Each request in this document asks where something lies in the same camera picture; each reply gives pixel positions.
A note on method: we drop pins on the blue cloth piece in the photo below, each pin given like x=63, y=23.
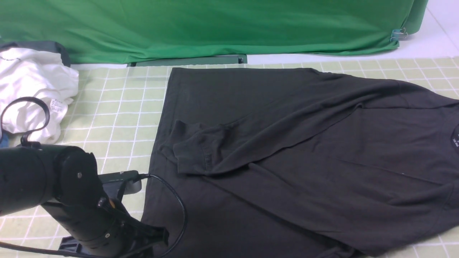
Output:
x=4, y=141

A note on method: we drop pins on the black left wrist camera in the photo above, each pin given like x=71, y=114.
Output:
x=118, y=184

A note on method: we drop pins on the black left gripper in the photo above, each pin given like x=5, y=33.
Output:
x=97, y=233

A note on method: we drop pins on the crumpled white shirt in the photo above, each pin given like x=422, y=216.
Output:
x=41, y=74

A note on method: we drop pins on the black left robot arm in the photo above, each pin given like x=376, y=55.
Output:
x=64, y=181

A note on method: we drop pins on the dark green base bar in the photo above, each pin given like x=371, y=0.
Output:
x=225, y=59

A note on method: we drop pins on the blue binder clip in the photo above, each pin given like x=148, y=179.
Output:
x=398, y=35

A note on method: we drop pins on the gray garment under white shirt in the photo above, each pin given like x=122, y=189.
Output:
x=49, y=46

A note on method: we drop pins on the light green checkered towel mat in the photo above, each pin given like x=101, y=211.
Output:
x=117, y=111

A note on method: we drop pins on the dark gray long-sleeve shirt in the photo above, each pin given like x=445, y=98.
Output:
x=298, y=163

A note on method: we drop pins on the green backdrop cloth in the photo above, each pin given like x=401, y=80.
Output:
x=126, y=31

